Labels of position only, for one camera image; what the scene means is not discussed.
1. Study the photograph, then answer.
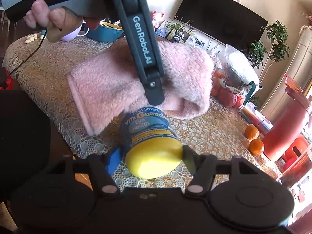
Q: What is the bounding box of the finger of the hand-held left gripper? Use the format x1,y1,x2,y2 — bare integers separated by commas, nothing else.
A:
140,72,166,106

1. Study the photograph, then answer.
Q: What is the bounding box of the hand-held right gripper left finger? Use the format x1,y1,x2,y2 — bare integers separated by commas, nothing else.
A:
61,147,123,197

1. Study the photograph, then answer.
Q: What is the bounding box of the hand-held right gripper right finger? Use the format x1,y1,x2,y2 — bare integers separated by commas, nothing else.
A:
182,145,247,197

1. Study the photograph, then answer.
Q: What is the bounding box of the blue bottle with yellow lid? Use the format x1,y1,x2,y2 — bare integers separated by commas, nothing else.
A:
119,108,184,179

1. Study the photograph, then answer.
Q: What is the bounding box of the pink fluffy towel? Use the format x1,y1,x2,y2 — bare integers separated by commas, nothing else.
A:
66,38,215,136

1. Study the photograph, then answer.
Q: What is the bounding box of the person's left hand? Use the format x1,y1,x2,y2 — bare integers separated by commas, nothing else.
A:
24,0,101,31

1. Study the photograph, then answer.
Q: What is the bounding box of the pink plush toy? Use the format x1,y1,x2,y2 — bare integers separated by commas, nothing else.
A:
150,10,164,29

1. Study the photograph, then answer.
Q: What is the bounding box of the blue basket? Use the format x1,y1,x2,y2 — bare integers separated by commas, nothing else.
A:
85,21,125,42

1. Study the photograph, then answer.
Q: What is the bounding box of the small potted plant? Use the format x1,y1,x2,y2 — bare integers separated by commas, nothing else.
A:
166,17,193,43

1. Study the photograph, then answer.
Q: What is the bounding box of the orange fruit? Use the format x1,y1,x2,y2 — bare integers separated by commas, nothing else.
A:
249,138,265,156
244,124,260,141

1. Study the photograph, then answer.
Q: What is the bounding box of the stack of colourful folders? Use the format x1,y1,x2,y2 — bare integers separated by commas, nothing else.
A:
240,102,274,137

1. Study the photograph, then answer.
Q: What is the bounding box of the black television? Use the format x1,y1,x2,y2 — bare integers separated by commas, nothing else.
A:
175,0,269,51

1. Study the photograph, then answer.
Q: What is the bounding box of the clear plastic bag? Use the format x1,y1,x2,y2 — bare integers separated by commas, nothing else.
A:
216,44,260,91

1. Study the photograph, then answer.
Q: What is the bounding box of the black chair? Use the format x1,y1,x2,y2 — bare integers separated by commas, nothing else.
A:
0,90,52,201

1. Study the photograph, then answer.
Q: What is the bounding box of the pink water bottle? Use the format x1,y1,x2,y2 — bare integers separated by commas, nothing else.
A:
262,74,312,162

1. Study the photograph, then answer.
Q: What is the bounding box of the red plastic stool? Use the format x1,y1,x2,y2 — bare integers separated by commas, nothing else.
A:
282,138,308,169

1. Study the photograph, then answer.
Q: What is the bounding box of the red object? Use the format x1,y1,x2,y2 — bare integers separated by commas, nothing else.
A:
0,76,14,91

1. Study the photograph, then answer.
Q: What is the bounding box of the tall green houseplant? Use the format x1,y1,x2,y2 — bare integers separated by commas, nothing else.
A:
244,19,290,79

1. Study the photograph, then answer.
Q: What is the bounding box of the white standing air conditioner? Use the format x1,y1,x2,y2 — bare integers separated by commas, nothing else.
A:
260,26,312,123

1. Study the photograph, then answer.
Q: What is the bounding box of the photo frame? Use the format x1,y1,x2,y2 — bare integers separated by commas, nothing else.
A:
155,21,172,39

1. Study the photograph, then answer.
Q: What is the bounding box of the black cable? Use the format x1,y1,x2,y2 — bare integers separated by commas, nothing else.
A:
0,35,48,87

